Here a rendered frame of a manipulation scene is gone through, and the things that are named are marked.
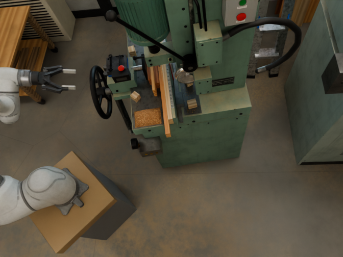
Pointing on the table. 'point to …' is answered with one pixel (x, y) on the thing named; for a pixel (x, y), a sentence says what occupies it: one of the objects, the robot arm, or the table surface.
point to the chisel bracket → (152, 60)
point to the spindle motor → (144, 19)
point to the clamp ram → (141, 68)
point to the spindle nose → (154, 49)
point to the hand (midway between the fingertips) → (71, 79)
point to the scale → (170, 86)
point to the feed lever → (189, 62)
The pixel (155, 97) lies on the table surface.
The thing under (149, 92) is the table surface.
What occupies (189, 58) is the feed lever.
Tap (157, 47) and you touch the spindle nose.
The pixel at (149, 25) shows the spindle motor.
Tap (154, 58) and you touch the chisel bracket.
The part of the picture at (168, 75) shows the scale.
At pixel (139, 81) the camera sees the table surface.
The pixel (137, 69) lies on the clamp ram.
